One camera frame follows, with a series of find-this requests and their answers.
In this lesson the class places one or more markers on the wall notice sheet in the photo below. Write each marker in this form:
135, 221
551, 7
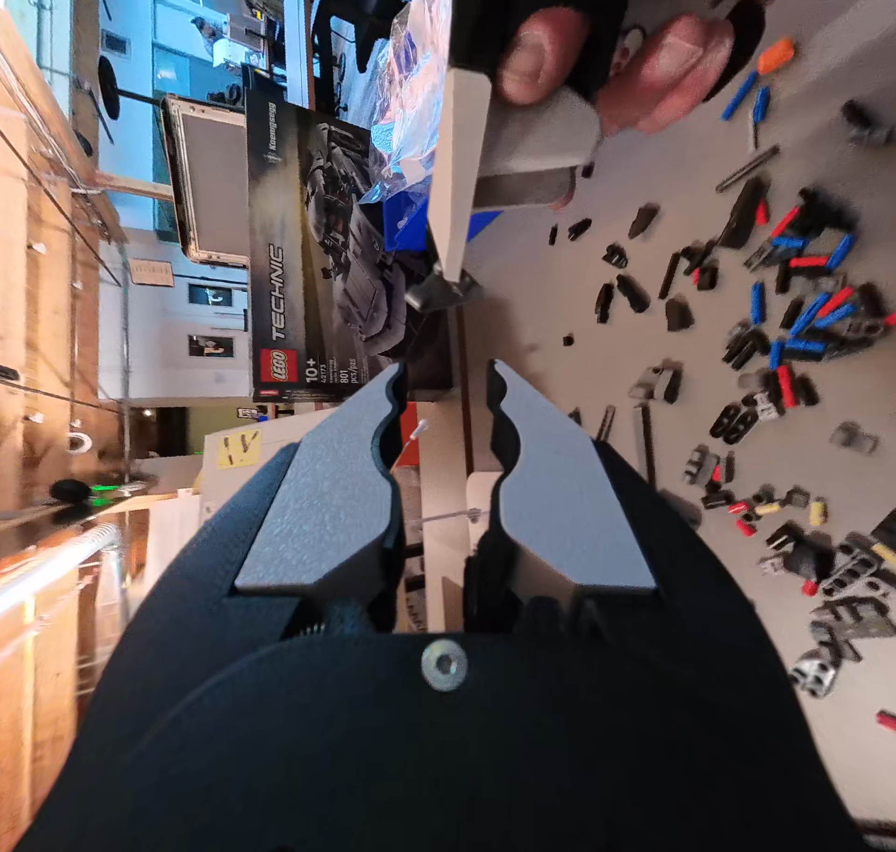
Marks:
150, 273

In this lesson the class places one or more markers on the blue plastic bin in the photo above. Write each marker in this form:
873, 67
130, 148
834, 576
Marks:
406, 222

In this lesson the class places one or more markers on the white desk with wooden edge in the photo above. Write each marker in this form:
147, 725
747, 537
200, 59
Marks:
297, 26

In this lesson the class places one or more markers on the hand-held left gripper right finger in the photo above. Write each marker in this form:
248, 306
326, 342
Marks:
567, 509

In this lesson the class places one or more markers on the orange lego connector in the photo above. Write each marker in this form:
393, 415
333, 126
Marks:
777, 55

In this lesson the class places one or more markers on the silver ventilation duct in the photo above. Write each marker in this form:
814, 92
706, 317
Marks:
63, 561

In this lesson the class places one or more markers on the clear plastic bags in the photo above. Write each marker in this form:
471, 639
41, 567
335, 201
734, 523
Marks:
413, 96

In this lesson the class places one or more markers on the pile of small lego pieces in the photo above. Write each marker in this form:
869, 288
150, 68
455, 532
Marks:
742, 348

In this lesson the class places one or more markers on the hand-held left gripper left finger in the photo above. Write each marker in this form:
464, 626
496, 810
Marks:
315, 502

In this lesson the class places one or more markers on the blue lego pin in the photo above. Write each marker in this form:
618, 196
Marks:
761, 105
739, 96

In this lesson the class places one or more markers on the framed grey board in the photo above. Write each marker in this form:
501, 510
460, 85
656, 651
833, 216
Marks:
210, 180

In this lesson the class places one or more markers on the black pin with grey connector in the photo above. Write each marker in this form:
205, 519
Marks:
864, 120

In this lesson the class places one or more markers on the dark grey lego panel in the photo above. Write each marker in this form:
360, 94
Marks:
441, 292

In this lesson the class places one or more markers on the person's right hand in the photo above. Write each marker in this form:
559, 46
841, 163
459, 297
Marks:
665, 75

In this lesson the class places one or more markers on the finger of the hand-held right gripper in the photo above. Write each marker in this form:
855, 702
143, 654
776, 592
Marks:
458, 166

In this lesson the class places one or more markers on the black lego set box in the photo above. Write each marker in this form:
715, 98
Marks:
315, 236

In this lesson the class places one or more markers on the black round pedestal table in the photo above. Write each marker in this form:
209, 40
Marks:
107, 89

